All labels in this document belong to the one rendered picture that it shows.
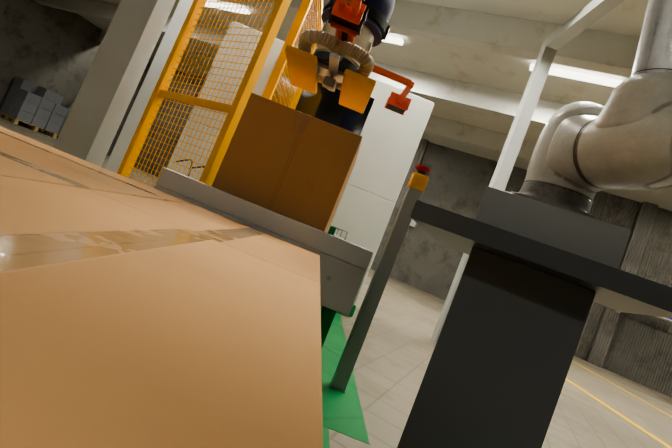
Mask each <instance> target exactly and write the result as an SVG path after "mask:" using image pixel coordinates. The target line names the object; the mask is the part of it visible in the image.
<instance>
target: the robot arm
mask: <svg viewBox="0 0 672 448"><path fill-rule="evenodd" d="M671 187H672V0H649V2H648V6H647V10H646V14H645V18H644V23H643V27H642V31H641V35H640V39H639V43H638V48H637V52H636V56H635V60H634V64H633V68H632V73H631V77H629V78H627V79H626V80H624V81H623V82H622V83H620V84H619V85H618V86H617V87H615V88H614V89H613V91H612V94H611V96H610V98H609V99H608V101H607V103H606V104H605V106H602V105H600V104H597V103H594V102H587V101H578V102H573V103H571V104H568V105H565V106H563V107H562V108H561V109H559V110H558V111H557V112H556V113H555V114H554V115H553V116H552V117H551V118H550V119H549V121H548V122H547V124H546V125H545V126H544V128H543V130H542V132H541V134H540V137H539V139H538V141H537V144H536V146H535V149H534V151H533V154H532V157H531V159H530V163H529V166H528V169H527V173H526V177H525V180H524V183H523V185H522V187H521V189H520V191H519V192H513V191H511V192H510V193H512V194H516V195H519V196H522V197H526V198H529V199H532V200H535V201H539V202H542V203H545V204H549V205H552V206H555V207H558V208H562V209H565V210H568V211H571V212H575V213H578V214H581V215H585V216H588V217H591V218H594V219H596V218H597V217H596V216H594V215H592V214H590V209H591V205H592V201H593V199H594V196H595V194H596V192H601V191H603V190H605V189H614V190H631V191H643V190H659V189H666V188H671Z"/></svg>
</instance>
